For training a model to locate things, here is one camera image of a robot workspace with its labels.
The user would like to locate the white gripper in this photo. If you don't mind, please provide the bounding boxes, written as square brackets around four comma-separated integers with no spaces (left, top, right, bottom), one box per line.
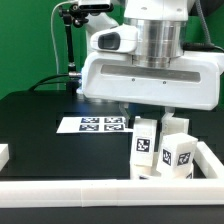
[82,51,224,128]

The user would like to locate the white left barrier rail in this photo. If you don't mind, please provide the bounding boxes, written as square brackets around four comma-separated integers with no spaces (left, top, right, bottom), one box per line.
[0,144,9,171]

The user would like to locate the white right barrier rail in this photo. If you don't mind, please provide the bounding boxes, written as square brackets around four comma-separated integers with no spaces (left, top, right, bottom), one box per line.
[194,141,224,179]

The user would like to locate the white front barrier rail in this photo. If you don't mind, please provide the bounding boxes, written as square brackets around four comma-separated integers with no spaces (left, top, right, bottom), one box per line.
[0,179,224,208]

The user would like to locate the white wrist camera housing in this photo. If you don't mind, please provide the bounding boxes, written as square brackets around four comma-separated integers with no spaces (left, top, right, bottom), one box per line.
[90,25,138,53]

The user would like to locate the white cable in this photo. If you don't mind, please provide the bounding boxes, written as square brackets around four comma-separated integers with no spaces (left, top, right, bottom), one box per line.
[50,0,79,90]

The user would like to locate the white barrier rail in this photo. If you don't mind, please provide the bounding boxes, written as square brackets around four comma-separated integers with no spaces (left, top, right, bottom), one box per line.
[194,141,224,179]
[0,179,224,208]
[0,144,9,171]

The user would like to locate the white marker sheet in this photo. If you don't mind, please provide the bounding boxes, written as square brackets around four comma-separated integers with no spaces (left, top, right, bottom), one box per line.
[57,116,131,134]

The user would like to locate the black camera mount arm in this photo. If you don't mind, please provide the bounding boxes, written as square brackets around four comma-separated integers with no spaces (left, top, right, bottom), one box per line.
[59,4,88,94]

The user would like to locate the black cables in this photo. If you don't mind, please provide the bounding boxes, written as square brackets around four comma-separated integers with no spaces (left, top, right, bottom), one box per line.
[27,73,82,92]

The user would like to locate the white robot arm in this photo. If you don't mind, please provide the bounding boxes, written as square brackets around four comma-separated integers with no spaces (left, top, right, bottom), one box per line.
[82,0,224,110]

